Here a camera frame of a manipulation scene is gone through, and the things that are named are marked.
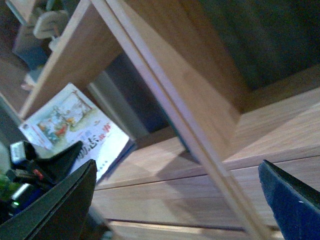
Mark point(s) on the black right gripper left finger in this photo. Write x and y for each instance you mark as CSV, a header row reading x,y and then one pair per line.
x,y
60,213

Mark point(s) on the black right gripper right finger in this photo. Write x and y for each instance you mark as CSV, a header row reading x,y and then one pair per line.
x,y
295,205

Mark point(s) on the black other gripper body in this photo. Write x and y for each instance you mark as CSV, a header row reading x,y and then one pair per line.
x,y
26,159

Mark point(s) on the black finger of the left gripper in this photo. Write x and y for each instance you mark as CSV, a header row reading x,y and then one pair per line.
x,y
58,167

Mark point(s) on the illustrated white children's book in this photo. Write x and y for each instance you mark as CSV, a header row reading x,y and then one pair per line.
x,y
70,117

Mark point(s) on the light wooden bookshelf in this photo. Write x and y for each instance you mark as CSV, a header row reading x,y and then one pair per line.
x,y
199,181

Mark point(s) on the beige chair in background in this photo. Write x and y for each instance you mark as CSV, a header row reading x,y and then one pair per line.
x,y
50,24

